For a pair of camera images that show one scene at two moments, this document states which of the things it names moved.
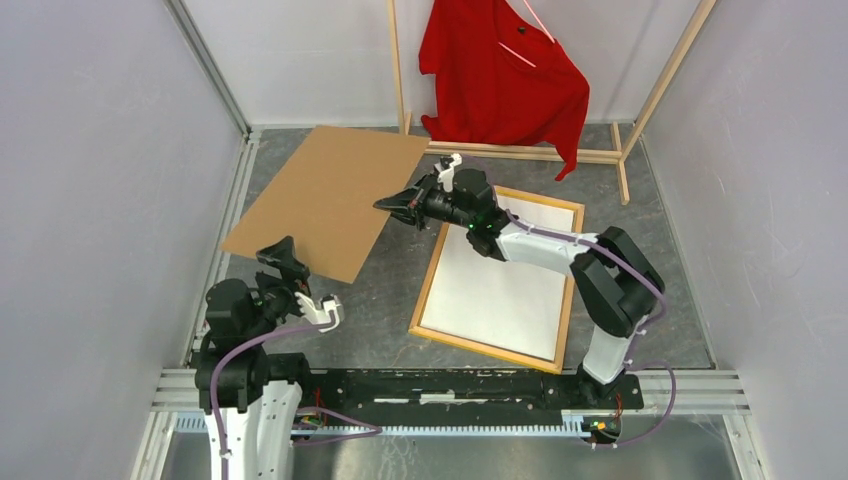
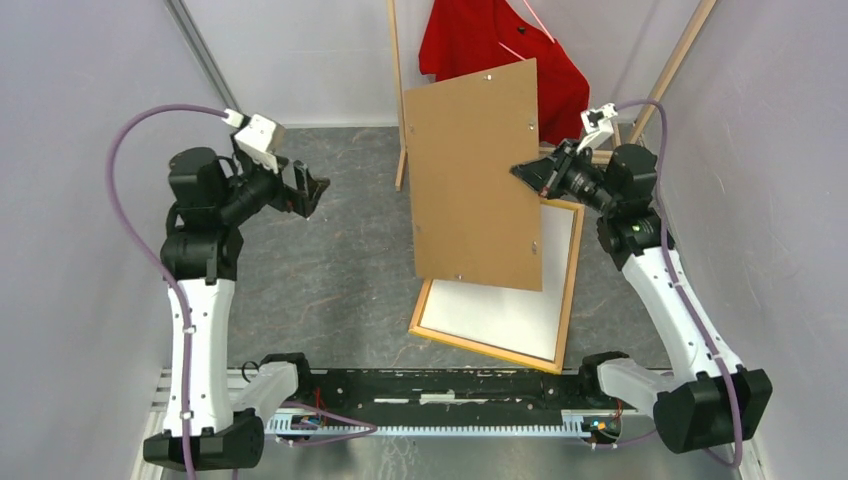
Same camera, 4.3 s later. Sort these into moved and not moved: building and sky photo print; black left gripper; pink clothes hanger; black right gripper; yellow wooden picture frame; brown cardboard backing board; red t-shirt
Moved: black right gripper; black left gripper; brown cardboard backing board
Not moved: pink clothes hanger; yellow wooden picture frame; building and sky photo print; red t-shirt
